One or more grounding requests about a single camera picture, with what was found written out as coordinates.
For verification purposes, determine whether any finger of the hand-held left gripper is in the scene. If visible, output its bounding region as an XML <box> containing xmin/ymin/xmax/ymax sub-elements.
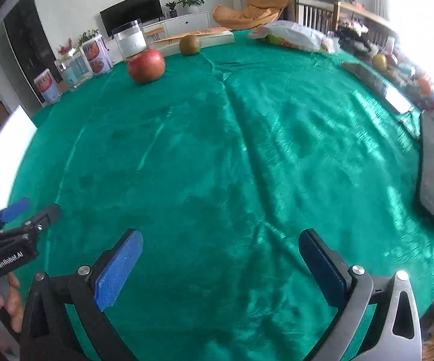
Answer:
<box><xmin>0</xmin><ymin>197</ymin><xmax>30</xmax><ymax>223</ymax></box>
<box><xmin>0</xmin><ymin>203</ymin><xmax>62</xmax><ymax>240</ymax></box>

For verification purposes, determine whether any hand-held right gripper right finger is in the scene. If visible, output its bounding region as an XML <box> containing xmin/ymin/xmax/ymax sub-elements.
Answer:
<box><xmin>299</xmin><ymin>229</ymin><xmax>423</xmax><ymax>361</ymax></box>

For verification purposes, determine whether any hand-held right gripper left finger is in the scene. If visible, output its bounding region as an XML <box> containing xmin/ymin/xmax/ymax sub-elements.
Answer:
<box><xmin>20</xmin><ymin>229</ymin><xmax>144</xmax><ymax>361</ymax></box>

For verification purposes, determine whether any person's left hand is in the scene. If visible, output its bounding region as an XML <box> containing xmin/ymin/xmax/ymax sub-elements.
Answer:
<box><xmin>0</xmin><ymin>273</ymin><xmax>24</xmax><ymax>333</ymax></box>

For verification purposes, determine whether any white board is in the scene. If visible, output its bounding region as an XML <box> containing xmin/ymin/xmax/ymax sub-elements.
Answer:
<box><xmin>0</xmin><ymin>105</ymin><xmax>38</xmax><ymax>192</ymax></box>

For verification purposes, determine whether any tall labelled tin can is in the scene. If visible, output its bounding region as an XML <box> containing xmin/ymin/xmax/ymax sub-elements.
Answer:
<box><xmin>81</xmin><ymin>35</ymin><xmax>113</xmax><ymax>78</ymax></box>
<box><xmin>34</xmin><ymin>68</ymin><xmax>60</xmax><ymax>105</ymax></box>

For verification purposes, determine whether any green tablecloth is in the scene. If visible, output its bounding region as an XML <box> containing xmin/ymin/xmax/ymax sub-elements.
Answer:
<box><xmin>4</xmin><ymin>30</ymin><xmax>434</xmax><ymax>361</ymax></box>

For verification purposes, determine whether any glass jar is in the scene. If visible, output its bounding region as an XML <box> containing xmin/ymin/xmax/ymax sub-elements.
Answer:
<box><xmin>55</xmin><ymin>51</ymin><xmax>93</xmax><ymax>91</ymax></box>

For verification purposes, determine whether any dark display cabinet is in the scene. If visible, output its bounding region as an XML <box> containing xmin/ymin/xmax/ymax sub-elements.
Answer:
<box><xmin>3</xmin><ymin>0</ymin><xmax>59</xmax><ymax>110</ymax></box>

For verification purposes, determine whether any red flower arrangement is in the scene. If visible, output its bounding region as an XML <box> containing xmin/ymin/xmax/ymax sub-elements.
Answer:
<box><xmin>58</xmin><ymin>38</ymin><xmax>75</xmax><ymax>57</ymax></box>

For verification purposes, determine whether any leafy plant in white vase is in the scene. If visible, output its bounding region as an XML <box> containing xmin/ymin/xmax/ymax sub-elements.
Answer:
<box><xmin>78</xmin><ymin>29</ymin><xmax>99</xmax><ymax>46</ymax></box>

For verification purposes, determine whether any red apple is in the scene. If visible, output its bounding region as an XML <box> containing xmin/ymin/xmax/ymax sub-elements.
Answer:
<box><xmin>127</xmin><ymin>49</ymin><xmax>166</xmax><ymax>84</ymax></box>

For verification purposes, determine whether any flat-lying black smartphone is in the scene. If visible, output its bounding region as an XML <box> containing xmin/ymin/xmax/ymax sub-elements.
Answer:
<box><xmin>340</xmin><ymin>61</ymin><xmax>415</xmax><ymax>115</ymax></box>

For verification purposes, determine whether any clear canister with white contents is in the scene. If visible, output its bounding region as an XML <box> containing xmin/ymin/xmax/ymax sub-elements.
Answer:
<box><xmin>112</xmin><ymin>20</ymin><xmax>149</xmax><ymax>62</ymax></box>

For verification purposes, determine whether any black television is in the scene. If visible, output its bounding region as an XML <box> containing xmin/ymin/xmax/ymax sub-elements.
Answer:
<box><xmin>100</xmin><ymin>0</ymin><xmax>164</xmax><ymax>38</ymax></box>

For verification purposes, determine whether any brown kiwi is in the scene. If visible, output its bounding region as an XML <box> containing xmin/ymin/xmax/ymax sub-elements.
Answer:
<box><xmin>179</xmin><ymin>35</ymin><xmax>201</xmax><ymax>56</ymax></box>

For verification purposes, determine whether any white plastic bag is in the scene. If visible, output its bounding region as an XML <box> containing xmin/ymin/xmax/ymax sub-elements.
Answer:
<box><xmin>248</xmin><ymin>20</ymin><xmax>341</xmax><ymax>54</ymax></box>

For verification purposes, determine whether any white television cabinet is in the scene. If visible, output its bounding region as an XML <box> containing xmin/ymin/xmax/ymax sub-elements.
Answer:
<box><xmin>106</xmin><ymin>11</ymin><xmax>210</xmax><ymax>64</ymax></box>

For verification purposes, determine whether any flat book box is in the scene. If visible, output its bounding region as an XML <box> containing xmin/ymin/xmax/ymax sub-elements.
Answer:
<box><xmin>151</xmin><ymin>26</ymin><xmax>235</xmax><ymax>57</ymax></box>

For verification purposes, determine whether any wooden bench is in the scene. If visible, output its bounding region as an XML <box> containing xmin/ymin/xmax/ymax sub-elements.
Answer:
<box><xmin>294</xmin><ymin>0</ymin><xmax>398</xmax><ymax>38</ymax></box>

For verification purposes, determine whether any orange lounge chair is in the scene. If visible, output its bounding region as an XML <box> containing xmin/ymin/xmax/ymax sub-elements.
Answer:
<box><xmin>212</xmin><ymin>0</ymin><xmax>292</xmax><ymax>31</ymax></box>

